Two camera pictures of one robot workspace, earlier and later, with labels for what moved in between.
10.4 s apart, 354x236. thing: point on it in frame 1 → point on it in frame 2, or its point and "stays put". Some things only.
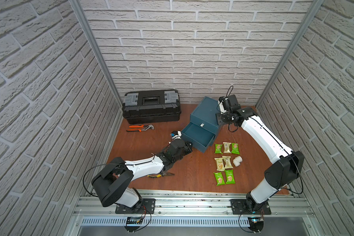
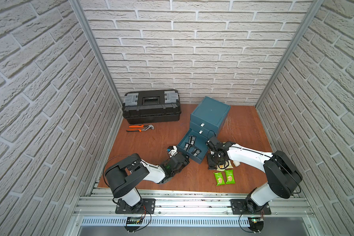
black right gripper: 219,119 → 210,162
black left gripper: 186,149 → 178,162
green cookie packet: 219,179 stays put
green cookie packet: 230,178 stays put
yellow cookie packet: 228,163 stays put
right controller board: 256,223 stays put
